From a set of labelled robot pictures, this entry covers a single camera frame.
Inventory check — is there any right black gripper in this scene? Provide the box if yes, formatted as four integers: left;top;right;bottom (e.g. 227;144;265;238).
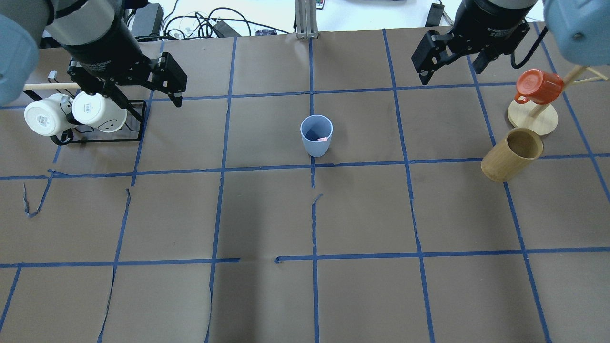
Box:
411;0;531;85

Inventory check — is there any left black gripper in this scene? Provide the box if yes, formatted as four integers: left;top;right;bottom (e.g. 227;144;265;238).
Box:
67;21;187;107

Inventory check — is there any light blue cup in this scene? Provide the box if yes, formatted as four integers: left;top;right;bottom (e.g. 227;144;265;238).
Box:
299;114;334;158

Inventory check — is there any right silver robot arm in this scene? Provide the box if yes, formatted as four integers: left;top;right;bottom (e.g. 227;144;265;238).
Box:
411;0;610;85

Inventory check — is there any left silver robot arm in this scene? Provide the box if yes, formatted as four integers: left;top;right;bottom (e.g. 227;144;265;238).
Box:
0;0;187;109

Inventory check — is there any white mug far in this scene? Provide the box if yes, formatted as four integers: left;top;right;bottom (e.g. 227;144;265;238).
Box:
71;92;128;133

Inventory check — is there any white mug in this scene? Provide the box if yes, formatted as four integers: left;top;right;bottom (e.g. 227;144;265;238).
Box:
71;92;128;133
24;93;77;137

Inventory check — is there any orange mug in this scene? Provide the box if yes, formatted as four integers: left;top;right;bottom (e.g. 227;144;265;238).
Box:
514;68;564;105

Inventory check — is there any bamboo cylinder holder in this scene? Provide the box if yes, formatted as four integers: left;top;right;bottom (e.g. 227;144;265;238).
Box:
481;128;543;182

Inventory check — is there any white mug near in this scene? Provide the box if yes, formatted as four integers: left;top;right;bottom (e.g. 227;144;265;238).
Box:
24;93;77;137

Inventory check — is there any wooden rack rod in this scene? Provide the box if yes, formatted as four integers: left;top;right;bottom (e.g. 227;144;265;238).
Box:
22;82;81;91

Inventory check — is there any black wire mug rack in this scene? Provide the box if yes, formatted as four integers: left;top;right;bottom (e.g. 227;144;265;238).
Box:
35;86;146;146

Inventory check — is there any aluminium frame post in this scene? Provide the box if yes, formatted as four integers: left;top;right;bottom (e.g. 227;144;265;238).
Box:
295;0;319;39

